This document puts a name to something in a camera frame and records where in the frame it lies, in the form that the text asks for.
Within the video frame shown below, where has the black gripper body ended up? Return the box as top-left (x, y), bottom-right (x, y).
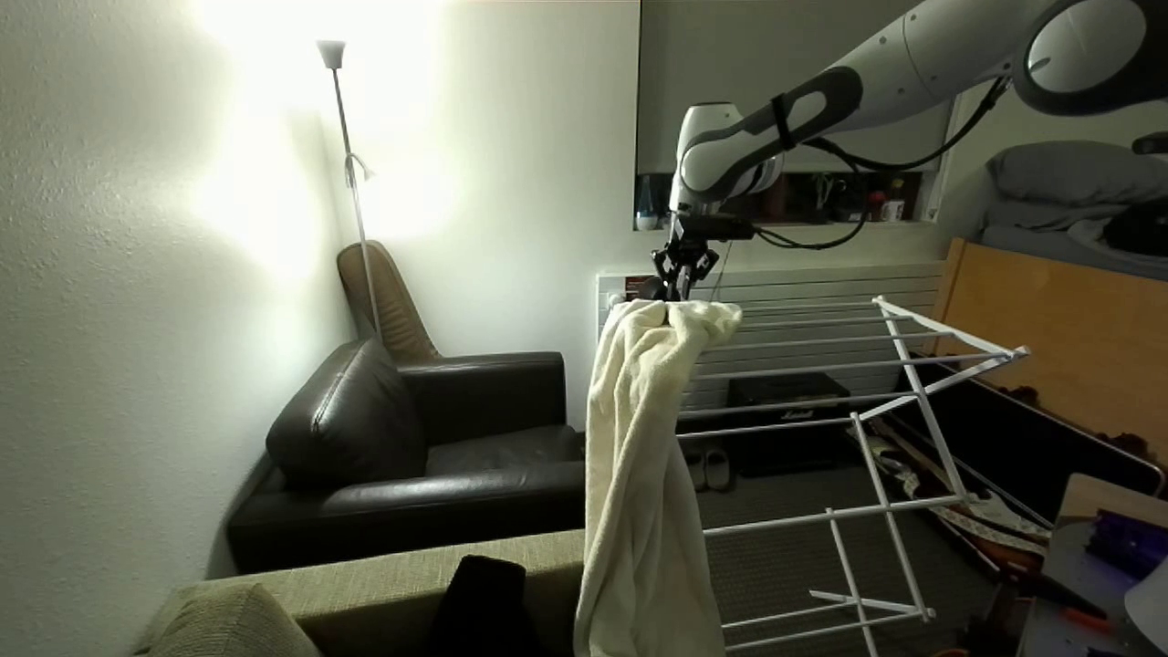
top-left (652, 214), bottom-right (721, 284)

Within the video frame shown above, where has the white terry towel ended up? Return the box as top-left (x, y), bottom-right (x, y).
top-left (574, 297), bottom-right (745, 657)

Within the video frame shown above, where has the olive green fabric couch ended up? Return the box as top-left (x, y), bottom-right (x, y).
top-left (133, 527), bottom-right (588, 657)

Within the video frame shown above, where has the black rounded object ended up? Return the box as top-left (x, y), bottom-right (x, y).
top-left (622, 275), bottom-right (668, 308)

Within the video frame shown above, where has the black rectangular case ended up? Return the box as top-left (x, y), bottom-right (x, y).
top-left (726, 371), bottom-right (855, 482)

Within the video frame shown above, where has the white metal drying rack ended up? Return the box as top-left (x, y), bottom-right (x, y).
top-left (670, 291), bottom-right (1033, 657)

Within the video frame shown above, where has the black leather armchair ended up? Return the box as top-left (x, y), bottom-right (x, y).
top-left (221, 336), bottom-right (590, 576)

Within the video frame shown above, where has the grey bed mattress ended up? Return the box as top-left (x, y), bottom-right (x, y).
top-left (977, 197), bottom-right (1168, 284)

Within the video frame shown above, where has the white floor lamp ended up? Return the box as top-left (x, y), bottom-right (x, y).
top-left (317, 35), bottom-right (387, 352)

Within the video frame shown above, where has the white papers pile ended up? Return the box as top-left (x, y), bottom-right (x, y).
top-left (871, 436), bottom-right (1061, 589)

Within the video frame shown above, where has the orange wooden bed board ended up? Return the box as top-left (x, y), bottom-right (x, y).
top-left (936, 236), bottom-right (1168, 469)

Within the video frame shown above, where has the black flat panel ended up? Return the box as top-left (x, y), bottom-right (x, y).
top-left (892, 382), bottom-right (1168, 527)

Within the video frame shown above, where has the grey pillow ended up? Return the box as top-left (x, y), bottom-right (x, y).
top-left (987, 138), bottom-right (1168, 209)

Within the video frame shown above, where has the black item on bed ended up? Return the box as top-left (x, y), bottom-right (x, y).
top-left (1099, 197), bottom-right (1168, 260)

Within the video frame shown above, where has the brown cardboard box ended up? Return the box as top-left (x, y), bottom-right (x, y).
top-left (1015, 470), bottom-right (1168, 657)

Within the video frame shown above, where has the blue purple item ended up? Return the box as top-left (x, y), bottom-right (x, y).
top-left (1085, 507), bottom-right (1168, 579)

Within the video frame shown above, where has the white rounded object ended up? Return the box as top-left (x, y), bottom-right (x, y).
top-left (1120, 554), bottom-right (1168, 657)

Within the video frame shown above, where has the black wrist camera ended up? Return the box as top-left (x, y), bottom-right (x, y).
top-left (696, 214), bottom-right (758, 243)

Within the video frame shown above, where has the wall-mounted dark screen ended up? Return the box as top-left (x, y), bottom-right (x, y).
top-left (634, 0), bottom-right (961, 178)

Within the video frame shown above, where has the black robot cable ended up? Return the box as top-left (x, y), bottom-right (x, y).
top-left (747, 71), bottom-right (1015, 257)

